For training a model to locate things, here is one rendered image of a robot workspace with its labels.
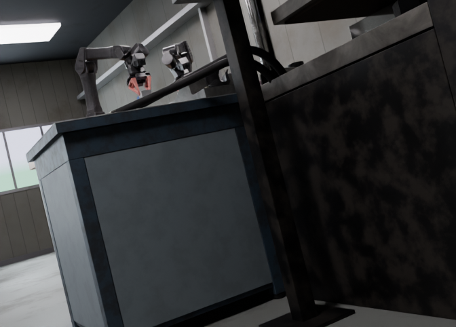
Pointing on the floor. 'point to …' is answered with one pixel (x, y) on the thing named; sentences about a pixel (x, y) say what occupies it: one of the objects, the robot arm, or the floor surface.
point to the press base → (375, 180)
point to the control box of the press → (262, 152)
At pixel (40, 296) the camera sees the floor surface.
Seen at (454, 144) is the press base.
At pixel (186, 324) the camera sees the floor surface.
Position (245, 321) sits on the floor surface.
